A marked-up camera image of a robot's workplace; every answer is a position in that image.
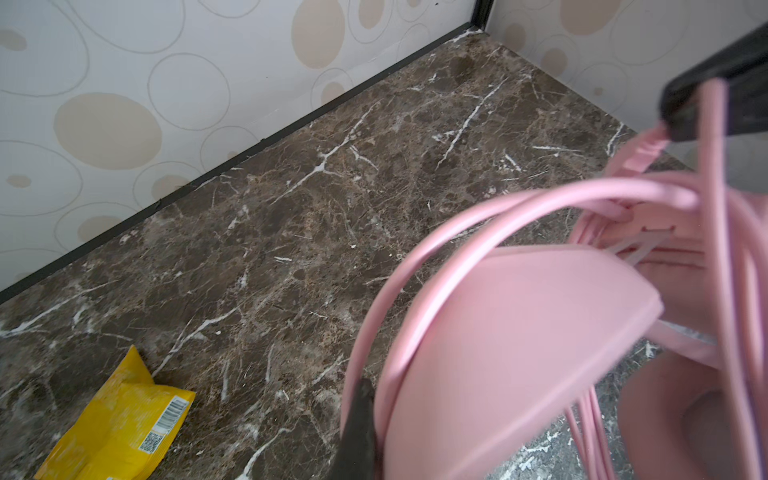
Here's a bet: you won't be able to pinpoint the yellow snack packet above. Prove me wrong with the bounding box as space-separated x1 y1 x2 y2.
34 346 195 480

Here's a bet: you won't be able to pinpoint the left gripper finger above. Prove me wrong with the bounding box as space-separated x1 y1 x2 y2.
326 378 378 480

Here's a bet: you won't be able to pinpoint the pink cat-ear headphones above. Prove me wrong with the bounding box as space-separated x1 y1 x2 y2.
341 123 767 479

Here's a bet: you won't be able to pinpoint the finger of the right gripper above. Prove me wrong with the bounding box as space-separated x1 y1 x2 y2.
659 24 767 143

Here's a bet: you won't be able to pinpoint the right black frame post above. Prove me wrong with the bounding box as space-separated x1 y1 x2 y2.
471 0 494 30

